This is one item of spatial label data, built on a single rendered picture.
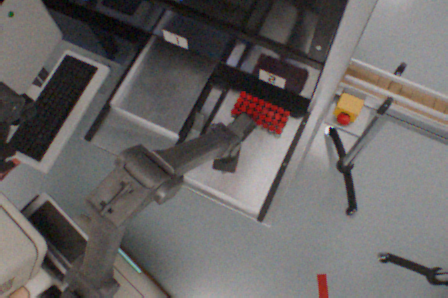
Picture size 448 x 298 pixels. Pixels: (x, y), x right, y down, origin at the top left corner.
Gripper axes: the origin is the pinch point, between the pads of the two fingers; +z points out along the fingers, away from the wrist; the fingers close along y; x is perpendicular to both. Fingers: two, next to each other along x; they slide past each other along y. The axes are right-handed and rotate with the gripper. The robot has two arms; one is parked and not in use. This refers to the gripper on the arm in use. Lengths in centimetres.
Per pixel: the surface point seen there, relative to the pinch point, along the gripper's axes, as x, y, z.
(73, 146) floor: 92, 14, 98
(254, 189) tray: -9.0, -5.3, 10.0
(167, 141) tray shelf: 22.1, 5.0, 10.4
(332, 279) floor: -51, -26, 98
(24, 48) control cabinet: 77, 26, 3
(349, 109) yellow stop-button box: -32.9, 21.9, -2.6
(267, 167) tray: -11.8, 2.6, 10.6
